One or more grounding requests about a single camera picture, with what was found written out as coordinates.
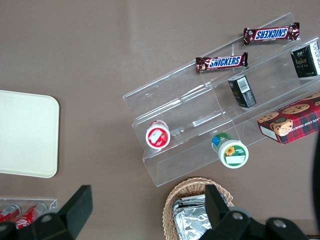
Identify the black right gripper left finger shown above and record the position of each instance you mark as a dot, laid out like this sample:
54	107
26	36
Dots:
75	212

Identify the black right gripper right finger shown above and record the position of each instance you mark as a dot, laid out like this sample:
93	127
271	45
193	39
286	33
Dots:
220	220

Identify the light tan wicker basket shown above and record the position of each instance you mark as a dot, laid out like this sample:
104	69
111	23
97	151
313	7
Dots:
172	197

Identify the beige plastic tray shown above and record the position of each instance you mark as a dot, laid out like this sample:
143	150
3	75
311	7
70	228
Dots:
27	135

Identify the clear acrylic bottle rack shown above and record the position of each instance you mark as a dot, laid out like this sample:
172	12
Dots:
53	203

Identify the silver foil pouch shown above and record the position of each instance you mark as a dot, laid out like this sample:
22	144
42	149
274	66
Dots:
192	225
187	201

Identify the red soda cans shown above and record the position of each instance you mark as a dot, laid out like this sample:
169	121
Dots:
30	217

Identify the red Coca-Cola bottle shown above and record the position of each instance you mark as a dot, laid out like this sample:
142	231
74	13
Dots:
8	213

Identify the green lid yogurt cup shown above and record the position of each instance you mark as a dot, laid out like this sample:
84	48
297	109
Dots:
232	153

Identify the red lid yogurt cup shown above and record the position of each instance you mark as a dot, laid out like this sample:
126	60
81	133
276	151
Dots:
158	136

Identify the red tartan cookie box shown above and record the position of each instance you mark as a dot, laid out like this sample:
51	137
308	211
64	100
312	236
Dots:
290	125

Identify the clear acrylic stepped shelf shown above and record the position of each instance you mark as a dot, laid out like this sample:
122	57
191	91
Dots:
185	105

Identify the small black carton box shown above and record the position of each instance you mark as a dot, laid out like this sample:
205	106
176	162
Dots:
306	61
242	92

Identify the Snickers chocolate bar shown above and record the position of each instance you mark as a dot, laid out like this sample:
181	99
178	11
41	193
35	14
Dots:
222	62
271	34

